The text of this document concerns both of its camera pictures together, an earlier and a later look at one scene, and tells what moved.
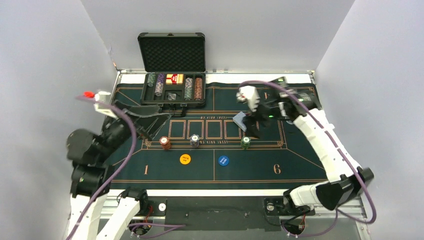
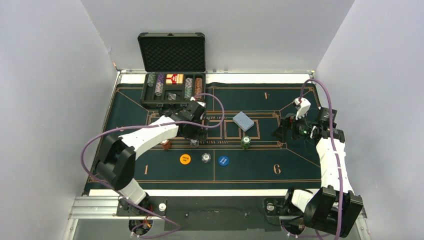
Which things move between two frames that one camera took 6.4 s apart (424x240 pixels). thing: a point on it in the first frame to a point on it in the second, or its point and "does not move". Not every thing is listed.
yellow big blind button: x=185 y=158 does not move
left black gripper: x=146 y=125 to x=199 y=134
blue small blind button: x=223 y=160 does not move
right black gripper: x=251 y=121 to x=286 y=124
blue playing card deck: x=238 y=120 does not move
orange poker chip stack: x=165 y=142 does not move
